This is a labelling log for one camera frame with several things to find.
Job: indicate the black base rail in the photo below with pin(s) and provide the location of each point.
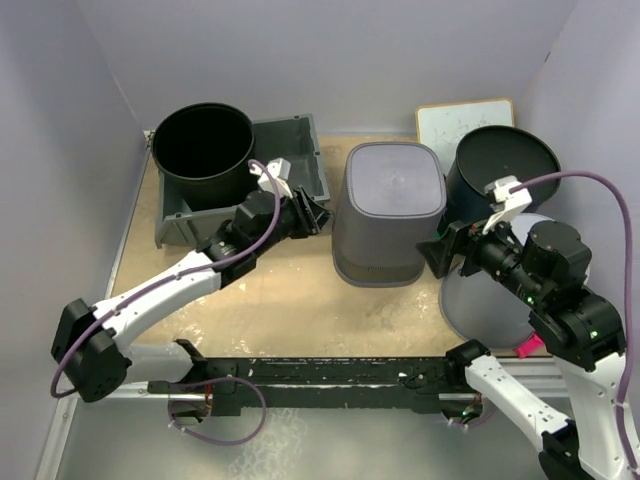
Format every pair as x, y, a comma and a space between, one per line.
418, 384

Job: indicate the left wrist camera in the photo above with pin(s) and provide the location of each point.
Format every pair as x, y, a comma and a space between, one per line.
273, 177

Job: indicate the light grey round bin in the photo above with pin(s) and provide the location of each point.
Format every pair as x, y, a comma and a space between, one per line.
480, 305

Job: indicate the grey plastic tray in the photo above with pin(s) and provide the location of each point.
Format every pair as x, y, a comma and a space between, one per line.
292, 138

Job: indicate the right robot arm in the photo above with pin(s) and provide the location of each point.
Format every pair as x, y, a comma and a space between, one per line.
580, 329

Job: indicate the pink plastic clip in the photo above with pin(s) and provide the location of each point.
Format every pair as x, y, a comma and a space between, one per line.
529, 347

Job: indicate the black ribbed round bin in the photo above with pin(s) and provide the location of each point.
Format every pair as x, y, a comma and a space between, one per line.
203, 150

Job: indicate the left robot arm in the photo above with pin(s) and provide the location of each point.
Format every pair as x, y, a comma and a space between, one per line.
96, 347

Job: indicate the dark blue round bin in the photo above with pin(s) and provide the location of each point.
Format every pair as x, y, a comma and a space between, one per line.
485, 155

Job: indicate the small whiteboard yellow frame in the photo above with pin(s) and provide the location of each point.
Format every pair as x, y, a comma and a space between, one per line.
443, 125

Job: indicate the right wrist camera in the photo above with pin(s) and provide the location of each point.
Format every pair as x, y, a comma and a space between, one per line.
507, 200

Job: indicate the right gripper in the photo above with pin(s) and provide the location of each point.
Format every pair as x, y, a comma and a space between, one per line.
438, 252

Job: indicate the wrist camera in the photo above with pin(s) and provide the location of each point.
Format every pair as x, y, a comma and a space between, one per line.
273, 177
507, 200

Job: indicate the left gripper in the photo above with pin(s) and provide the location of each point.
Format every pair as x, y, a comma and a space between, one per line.
310, 217

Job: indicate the grey mesh square bin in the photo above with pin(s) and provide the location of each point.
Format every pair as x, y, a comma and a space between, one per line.
392, 198

